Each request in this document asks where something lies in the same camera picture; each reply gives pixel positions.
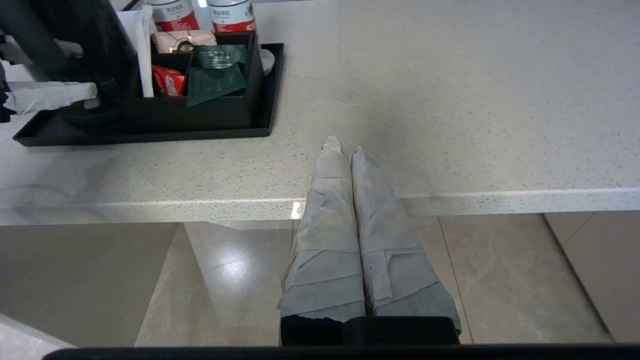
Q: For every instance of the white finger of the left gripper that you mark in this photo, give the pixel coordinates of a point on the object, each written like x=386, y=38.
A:
x=50, y=96
x=70, y=48

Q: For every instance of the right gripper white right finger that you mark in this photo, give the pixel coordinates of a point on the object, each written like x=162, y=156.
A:
x=395, y=260

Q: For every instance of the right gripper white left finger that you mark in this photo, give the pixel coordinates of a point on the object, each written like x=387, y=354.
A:
x=327, y=250

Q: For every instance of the black electric kettle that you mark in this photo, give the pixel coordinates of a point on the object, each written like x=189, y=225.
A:
x=90, y=45

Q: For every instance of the clear water bottle red cap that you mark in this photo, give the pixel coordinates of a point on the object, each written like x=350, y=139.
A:
x=231, y=15
x=172, y=15

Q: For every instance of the red snack packet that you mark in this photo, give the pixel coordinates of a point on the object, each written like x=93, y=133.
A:
x=167, y=82

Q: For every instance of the teal plastic snack bag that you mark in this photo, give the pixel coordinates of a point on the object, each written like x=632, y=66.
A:
x=217, y=56

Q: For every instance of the dark green packet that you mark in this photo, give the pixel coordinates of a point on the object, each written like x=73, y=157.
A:
x=215, y=87

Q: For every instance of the long white paper sachet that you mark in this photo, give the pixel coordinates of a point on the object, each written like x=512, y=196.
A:
x=142, y=45

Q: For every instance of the black rectangular serving tray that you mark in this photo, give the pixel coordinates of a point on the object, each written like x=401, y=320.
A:
x=150, y=136

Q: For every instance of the pink white sachet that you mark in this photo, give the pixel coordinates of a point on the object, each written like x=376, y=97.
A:
x=182, y=40

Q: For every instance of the black compartment organizer box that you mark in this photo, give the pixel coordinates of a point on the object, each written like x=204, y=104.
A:
x=200, y=117

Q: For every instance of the white round coaster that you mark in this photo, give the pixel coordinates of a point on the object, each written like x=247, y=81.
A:
x=267, y=61

